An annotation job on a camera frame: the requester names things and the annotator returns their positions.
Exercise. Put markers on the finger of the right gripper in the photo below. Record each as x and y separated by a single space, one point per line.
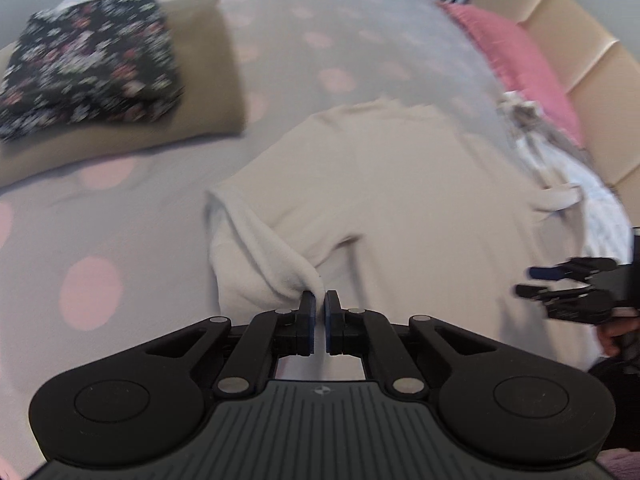
581 268
579 298

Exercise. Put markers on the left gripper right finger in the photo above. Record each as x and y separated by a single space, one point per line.
378 344

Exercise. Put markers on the beige padded headboard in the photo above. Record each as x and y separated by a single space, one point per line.
600 77

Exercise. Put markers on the crumpled white grey clothes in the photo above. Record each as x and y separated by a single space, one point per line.
565 169

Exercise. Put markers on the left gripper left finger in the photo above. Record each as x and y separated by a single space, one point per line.
257 347

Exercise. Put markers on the folded black floral garment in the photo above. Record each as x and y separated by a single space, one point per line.
98 61

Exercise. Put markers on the right hand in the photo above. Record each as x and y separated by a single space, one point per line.
608 332

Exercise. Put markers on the cream white sweater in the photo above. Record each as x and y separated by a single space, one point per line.
437 222

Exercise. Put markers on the grey pink-dotted bed sheet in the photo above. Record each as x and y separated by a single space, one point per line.
100 256

